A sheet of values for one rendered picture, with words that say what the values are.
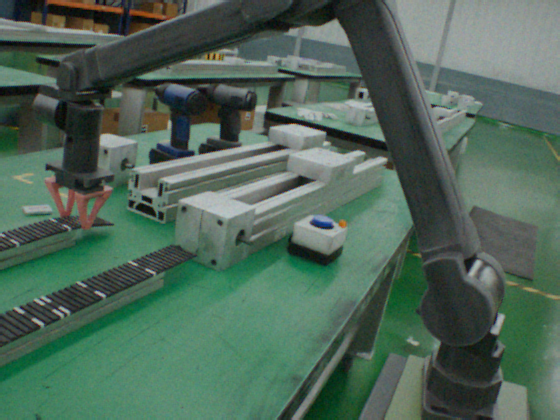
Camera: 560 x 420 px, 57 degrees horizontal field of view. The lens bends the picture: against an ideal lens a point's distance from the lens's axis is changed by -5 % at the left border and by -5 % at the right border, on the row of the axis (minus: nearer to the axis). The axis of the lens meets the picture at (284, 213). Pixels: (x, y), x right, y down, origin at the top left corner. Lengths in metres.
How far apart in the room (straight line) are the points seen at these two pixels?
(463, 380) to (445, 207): 0.19
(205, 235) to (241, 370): 0.30
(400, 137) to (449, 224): 0.10
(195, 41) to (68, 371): 0.42
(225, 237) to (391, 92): 0.41
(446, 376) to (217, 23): 0.49
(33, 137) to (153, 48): 2.09
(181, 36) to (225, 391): 0.44
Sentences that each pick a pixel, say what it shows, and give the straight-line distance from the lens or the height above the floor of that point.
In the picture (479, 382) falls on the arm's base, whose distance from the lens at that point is 0.64.
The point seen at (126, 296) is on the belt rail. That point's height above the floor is 0.79.
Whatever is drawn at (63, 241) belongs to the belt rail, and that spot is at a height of 0.79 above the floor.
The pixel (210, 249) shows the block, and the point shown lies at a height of 0.81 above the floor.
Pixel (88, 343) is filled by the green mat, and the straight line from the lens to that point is 0.69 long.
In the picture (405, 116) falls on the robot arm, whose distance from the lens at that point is 0.58.
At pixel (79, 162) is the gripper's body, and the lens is 0.89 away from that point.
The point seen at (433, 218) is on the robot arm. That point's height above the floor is 1.01.
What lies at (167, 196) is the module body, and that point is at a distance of 1.04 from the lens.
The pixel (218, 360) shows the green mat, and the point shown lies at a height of 0.78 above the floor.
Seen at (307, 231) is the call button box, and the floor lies 0.83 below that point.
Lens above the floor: 1.17
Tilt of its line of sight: 18 degrees down
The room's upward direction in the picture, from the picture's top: 11 degrees clockwise
